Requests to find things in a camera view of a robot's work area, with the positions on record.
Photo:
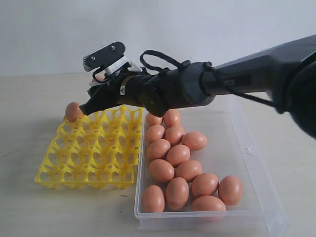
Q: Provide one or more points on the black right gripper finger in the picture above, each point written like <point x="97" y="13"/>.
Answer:
<point x="106" y="99"/>
<point x="94" y="91"/>

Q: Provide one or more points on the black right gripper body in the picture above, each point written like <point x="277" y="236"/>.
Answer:
<point x="130" y="90"/>

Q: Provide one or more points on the brown egg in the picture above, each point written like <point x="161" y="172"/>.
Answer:
<point x="98" y="77"/>
<point x="174" y="134"/>
<point x="154" y="132"/>
<point x="172" y="117"/>
<point x="178" y="154"/>
<point x="153" y="120"/>
<point x="158" y="149"/>
<point x="161" y="170"/>
<point x="230" y="190"/>
<point x="177" y="193"/>
<point x="153" y="200"/>
<point x="208" y="203"/>
<point x="189" y="170"/>
<point x="194" y="140"/>
<point x="205" y="184"/>
<point x="73" y="112"/>

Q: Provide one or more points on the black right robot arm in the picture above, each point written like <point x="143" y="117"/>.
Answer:
<point x="282" y="77"/>

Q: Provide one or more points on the yellow plastic egg tray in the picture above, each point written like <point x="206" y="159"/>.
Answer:
<point x="97" y="150"/>

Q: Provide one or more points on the clear plastic storage box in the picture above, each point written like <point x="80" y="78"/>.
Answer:
<point x="230" y="150"/>

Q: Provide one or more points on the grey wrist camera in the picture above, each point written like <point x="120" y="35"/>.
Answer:
<point x="104" y="57"/>

